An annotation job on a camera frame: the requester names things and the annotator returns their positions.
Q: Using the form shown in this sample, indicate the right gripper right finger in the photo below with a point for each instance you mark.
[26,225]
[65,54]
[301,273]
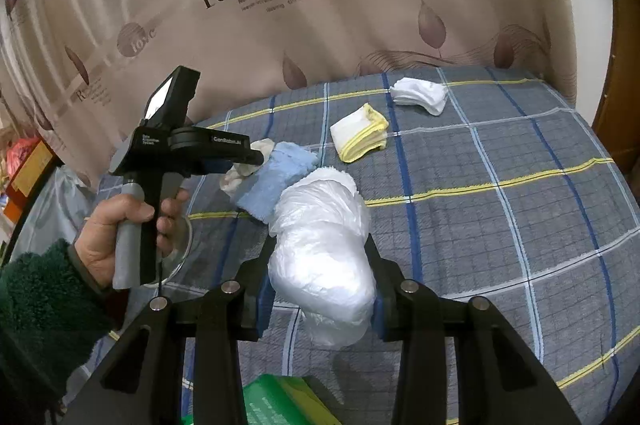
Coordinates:
[463,346]

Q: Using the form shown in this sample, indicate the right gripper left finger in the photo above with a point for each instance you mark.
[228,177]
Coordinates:
[140,381]

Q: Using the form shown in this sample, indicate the cream scrunchie cloth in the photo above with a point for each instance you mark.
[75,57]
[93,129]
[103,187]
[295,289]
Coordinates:
[231,182]

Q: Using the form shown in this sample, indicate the light blue towel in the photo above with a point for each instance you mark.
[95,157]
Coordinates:
[259,194]

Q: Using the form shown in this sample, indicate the white plastic bag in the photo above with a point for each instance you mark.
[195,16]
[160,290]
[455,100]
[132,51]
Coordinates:
[321,225]

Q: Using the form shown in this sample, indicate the yellow edged white cloth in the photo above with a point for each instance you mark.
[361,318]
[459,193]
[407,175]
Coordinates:
[358,133]

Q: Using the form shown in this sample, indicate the white socks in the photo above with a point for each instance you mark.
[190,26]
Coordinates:
[430,96]

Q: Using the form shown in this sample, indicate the person left hand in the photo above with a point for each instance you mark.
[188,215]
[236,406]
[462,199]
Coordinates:
[95,246]

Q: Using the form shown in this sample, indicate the dark green fleece sleeve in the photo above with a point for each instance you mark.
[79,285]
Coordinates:
[52,315]

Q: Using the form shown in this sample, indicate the stainless steel bowl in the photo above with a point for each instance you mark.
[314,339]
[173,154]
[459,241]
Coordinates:
[181,241]

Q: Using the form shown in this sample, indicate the orange red cardboard box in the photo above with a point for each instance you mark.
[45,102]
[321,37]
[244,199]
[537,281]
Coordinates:
[27,160]

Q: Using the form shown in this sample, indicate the green printed packet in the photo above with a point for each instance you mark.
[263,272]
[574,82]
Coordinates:
[284,400]

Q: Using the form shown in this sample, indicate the beige leaf print curtain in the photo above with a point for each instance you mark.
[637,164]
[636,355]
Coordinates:
[78,72]

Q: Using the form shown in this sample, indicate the plaid grey bed sheet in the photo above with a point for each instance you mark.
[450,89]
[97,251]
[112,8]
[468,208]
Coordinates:
[507,194]

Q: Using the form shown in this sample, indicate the brown wooden door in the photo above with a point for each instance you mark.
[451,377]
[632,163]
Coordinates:
[617,120]

